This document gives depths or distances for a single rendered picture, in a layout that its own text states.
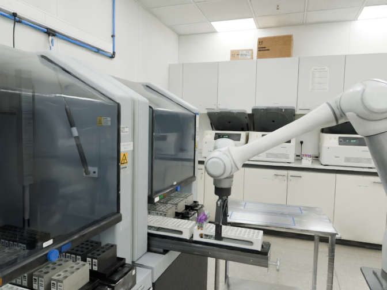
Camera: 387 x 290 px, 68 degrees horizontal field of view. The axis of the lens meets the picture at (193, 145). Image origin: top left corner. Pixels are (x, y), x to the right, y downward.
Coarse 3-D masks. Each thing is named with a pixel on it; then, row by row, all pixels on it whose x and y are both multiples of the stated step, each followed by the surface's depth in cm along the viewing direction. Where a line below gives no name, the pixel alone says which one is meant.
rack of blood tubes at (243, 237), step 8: (208, 224) 134; (200, 232) 126; (208, 232) 125; (224, 232) 124; (232, 232) 124; (240, 232) 124; (248, 232) 125; (256, 232) 125; (200, 240) 126; (208, 240) 125; (216, 240) 126; (224, 240) 130; (232, 240) 130; (240, 240) 130; (248, 240) 119; (256, 240) 118; (248, 248) 120; (256, 248) 118
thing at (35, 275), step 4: (56, 260) 93; (60, 260) 94; (52, 264) 91; (56, 264) 90; (44, 268) 87; (48, 268) 87; (36, 272) 85; (40, 272) 85; (36, 276) 84; (36, 280) 84; (36, 284) 84; (36, 288) 84
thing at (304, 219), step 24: (240, 216) 161; (264, 216) 162; (288, 216) 162; (312, 216) 164; (216, 264) 156; (216, 288) 157; (240, 288) 184; (264, 288) 185; (288, 288) 186; (312, 288) 185
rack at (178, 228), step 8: (152, 216) 144; (160, 216) 144; (152, 224) 134; (160, 224) 133; (168, 224) 134; (176, 224) 132; (184, 224) 133; (192, 224) 133; (152, 232) 134; (160, 232) 133; (168, 232) 137; (176, 232) 138; (184, 232) 129; (192, 232) 133
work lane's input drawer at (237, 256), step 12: (156, 240) 132; (168, 240) 130; (180, 240) 129; (192, 240) 127; (192, 252) 126; (204, 252) 124; (216, 252) 122; (228, 252) 121; (240, 252) 119; (252, 252) 118; (264, 252) 117; (252, 264) 118; (264, 264) 116; (276, 264) 120
